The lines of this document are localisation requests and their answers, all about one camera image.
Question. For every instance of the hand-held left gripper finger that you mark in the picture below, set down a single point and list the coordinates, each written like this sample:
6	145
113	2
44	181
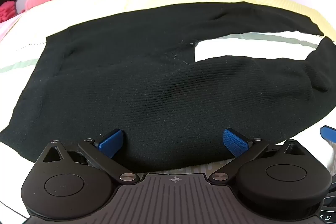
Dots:
235	142

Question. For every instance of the pile of red clothes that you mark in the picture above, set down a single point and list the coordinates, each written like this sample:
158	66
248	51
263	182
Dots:
6	10

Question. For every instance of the black pants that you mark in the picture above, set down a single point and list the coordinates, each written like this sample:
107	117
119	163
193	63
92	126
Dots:
147	92

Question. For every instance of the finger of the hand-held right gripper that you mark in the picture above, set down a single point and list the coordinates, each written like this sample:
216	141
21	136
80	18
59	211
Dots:
328	132

